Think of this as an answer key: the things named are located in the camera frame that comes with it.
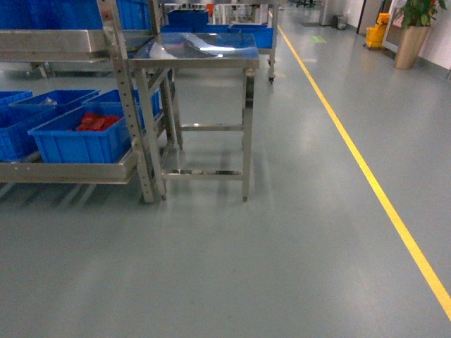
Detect stainless steel side table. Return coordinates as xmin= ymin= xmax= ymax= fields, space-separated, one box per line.
xmin=128 ymin=32 xmax=260 ymax=201

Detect stainless steel shelf rack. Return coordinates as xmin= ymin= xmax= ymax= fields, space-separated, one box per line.
xmin=1 ymin=1 xmax=166 ymax=203

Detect red bubble wrap bags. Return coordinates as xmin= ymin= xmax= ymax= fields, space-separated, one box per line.
xmin=75 ymin=112 xmax=120 ymax=132

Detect blue bin with clear bags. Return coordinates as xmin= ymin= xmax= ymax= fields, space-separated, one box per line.
xmin=10 ymin=89 xmax=100 ymax=114

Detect clear plastic bags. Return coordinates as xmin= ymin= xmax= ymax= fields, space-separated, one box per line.
xmin=39 ymin=97 xmax=58 ymax=106

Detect empty blue bin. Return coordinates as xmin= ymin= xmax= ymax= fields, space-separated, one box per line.
xmin=1 ymin=106 xmax=58 ymax=162

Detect plant in gold pot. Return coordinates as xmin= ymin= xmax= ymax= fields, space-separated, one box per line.
xmin=395 ymin=0 xmax=447 ymax=70

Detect yellow mop bucket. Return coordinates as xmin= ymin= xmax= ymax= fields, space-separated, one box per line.
xmin=365 ymin=13 xmax=390 ymax=49

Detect blue bin with red bags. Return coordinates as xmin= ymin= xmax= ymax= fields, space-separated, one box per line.
xmin=28 ymin=104 xmax=131 ymax=164

